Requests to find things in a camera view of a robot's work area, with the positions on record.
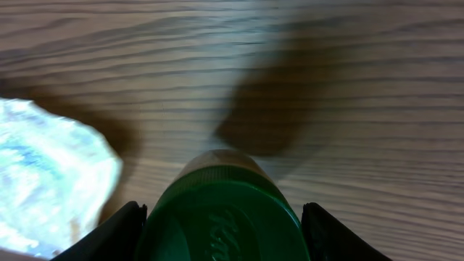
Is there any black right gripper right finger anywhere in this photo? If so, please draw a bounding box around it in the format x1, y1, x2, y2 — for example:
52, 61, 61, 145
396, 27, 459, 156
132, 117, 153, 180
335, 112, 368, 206
301, 202, 392, 261

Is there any green cap white bottle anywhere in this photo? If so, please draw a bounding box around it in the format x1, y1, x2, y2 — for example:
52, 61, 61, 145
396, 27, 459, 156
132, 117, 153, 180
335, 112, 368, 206
134, 149, 310, 261

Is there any beige clear plastic pouch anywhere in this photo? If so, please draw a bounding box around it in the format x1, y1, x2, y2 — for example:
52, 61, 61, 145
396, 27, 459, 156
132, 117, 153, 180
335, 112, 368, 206
1, 99, 123, 260

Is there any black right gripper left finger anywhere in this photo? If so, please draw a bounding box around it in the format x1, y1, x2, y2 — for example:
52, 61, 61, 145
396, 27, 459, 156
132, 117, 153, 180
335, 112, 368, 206
51, 201, 147, 261

